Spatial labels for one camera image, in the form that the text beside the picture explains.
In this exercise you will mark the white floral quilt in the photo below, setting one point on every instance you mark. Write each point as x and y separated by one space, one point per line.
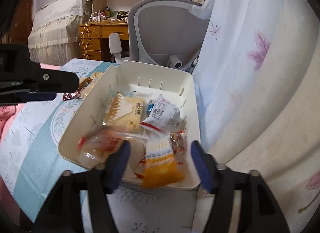
257 89

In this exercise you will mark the wooden desk with drawers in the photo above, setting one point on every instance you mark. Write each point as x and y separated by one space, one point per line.
94 35

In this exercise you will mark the teal patterned bed sheet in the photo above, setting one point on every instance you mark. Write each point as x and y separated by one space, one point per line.
42 140

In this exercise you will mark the red white snack packet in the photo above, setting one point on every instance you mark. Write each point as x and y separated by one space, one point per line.
163 118

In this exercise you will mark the clear bag pale bread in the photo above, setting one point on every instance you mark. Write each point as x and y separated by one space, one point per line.
90 84

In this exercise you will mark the large clear cake bag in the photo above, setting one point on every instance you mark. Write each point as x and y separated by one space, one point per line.
125 110

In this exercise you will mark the white plastic storage bin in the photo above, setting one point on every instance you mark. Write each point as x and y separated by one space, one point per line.
175 85

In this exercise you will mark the grey office chair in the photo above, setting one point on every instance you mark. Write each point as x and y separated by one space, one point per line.
168 33

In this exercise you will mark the pink blanket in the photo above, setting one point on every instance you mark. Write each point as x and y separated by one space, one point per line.
8 115

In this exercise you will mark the Lipo biscuit packet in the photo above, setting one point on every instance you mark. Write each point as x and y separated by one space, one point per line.
96 145

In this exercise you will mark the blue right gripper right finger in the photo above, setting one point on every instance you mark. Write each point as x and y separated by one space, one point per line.
205 165

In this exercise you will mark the peanut snack bag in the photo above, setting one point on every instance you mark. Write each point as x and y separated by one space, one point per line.
179 146

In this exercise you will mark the small dark red packet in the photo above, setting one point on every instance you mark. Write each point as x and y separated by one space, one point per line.
83 83

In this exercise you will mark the orange snack packet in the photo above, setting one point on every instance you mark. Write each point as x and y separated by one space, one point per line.
161 168

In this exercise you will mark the lace covered cabinet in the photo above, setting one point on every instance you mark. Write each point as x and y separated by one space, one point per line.
54 38

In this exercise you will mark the blue white candy packet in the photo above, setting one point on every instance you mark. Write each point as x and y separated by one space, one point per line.
150 107

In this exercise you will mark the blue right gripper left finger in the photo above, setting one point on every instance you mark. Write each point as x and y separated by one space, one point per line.
116 166

